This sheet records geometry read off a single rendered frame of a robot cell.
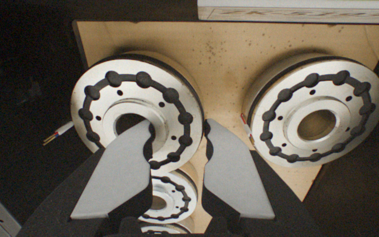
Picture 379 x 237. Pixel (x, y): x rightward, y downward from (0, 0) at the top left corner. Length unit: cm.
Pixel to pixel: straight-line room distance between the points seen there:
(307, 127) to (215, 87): 9
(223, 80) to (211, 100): 2
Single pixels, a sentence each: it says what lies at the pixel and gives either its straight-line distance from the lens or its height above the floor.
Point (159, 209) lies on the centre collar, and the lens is 23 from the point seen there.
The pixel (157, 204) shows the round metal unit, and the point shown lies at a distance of 23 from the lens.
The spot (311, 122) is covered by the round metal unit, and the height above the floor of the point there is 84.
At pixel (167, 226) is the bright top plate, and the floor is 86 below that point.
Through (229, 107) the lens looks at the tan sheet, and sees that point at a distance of 17.
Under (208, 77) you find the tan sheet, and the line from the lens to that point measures 16.
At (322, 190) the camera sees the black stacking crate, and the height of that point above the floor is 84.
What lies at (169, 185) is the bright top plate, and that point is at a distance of 19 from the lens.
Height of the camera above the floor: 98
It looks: 62 degrees down
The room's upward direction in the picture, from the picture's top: 173 degrees counter-clockwise
